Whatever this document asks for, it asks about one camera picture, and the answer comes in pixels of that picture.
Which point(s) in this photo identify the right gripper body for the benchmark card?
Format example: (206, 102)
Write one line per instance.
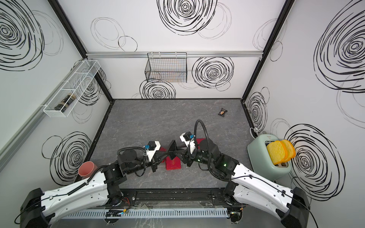
(197, 156)

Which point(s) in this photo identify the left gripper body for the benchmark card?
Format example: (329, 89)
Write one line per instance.
(153, 163)

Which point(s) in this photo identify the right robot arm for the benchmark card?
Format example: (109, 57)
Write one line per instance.
(290, 206)

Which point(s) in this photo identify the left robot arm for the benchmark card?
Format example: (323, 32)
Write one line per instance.
(41, 209)

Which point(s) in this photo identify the middle red jewelry box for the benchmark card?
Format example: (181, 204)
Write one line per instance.
(172, 164)

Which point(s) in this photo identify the red jewelry box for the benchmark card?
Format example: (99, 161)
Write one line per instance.
(172, 164)
(162, 150)

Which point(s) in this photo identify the left red jewelry box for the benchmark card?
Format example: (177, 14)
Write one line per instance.
(162, 150)

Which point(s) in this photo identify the small dark snack wrapper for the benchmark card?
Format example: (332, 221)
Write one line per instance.
(222, 112)

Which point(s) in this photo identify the mint green toaster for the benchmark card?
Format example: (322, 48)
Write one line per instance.
(261, 161)

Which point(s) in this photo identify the pink plastic cup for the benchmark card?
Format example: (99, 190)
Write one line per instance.
(86, 169)

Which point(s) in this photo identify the front yellow toast slice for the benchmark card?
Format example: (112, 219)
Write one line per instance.
(277, 152)

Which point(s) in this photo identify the yellow toast slice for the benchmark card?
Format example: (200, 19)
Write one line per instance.
(290, 149)
(277, 152)

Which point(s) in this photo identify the back yellow toast slice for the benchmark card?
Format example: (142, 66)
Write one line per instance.
(290, 149)

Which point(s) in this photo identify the dark bottle in shelf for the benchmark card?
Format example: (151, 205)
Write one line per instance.
(65, 103)

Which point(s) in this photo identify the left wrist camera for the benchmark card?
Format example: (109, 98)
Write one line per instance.
(151, 148)

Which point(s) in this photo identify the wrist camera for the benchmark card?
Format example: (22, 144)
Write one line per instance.
(151, 148)
(188, 139)

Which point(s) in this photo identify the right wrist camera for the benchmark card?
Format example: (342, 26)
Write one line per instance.
(188, 139)

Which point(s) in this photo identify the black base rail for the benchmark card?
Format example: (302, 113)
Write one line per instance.
(214, 196)

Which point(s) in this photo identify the white slotted cable duct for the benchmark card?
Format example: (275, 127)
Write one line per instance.
(151, 213)

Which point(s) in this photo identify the black wire wall basket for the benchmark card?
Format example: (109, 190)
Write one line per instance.
(167, 66)

